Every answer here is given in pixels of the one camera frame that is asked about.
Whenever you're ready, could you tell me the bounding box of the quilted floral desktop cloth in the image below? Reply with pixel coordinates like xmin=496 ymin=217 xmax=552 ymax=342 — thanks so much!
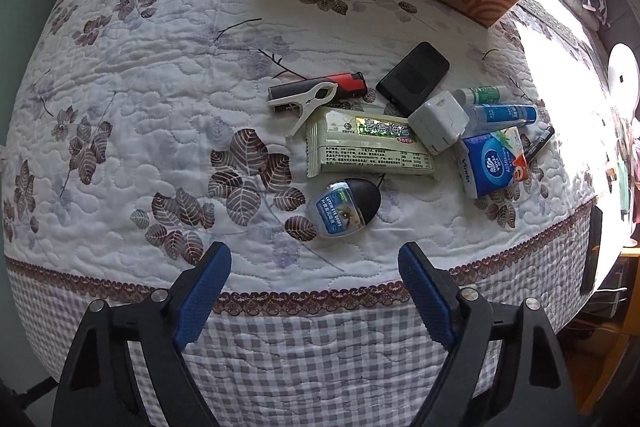
xmin=0 ymin=0 xmax=623 ymax=427

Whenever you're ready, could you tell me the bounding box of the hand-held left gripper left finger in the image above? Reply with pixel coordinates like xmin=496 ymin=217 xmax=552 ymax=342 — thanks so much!
xmin=50 ymin=241 xmax=233 ymax=427

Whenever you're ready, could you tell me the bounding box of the white round lamp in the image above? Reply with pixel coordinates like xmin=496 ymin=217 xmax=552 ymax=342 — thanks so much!
xmin=606 ymin=44 xmax=640 ymax=118

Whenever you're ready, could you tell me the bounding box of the small green white bottle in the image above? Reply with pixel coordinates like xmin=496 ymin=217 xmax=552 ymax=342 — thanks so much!
xmin=454 ymin=85 xmax=508 ymax=106

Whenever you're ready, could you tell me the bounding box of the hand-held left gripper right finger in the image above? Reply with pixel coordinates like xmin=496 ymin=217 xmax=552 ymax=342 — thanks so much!
xmin=397 ymin=241 xmax=583 ymax=427

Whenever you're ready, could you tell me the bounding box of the black pen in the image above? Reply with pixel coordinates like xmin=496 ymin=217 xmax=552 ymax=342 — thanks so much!
xmin=520 ymin=125 xmax=556 ymax=160

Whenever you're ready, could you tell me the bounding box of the eye drops blister pack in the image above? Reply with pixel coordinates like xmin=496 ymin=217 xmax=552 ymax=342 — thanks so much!
xmin=316 ymin=178 xmax=382 ymax=239

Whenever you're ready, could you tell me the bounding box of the black phone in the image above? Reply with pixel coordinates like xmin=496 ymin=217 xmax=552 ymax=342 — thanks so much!
xmin=376 ymin=41 xmax=450 ymax=118

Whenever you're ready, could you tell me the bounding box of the green white snack packet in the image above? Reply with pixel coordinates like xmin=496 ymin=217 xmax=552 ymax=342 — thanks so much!
xmin=305 ymin=108 xmax=438 ymax=181

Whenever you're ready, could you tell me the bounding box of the blue white tissue pack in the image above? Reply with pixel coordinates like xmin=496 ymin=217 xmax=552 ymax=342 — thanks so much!
xmin=454 ymin=127 xmax=532 ymax=198

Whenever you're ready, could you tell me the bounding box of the white charger adapter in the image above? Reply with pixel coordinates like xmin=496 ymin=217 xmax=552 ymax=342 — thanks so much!
xmin=407 ymin=90 xmax=471 ymax=155

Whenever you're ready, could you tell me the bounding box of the black flat panel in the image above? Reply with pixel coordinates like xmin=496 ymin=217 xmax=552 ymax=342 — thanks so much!
xmin=580 ymin=206 xmax=604 ymax=294

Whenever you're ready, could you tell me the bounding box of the white plastic clip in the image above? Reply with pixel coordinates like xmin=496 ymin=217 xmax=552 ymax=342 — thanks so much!
xmin=267 ymin=79 xmax=337 ymax=138

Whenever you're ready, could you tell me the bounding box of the red and black lighter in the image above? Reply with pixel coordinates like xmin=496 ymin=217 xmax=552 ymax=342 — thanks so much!
xmin=268 ymin=72 xmax=367 ymax=108

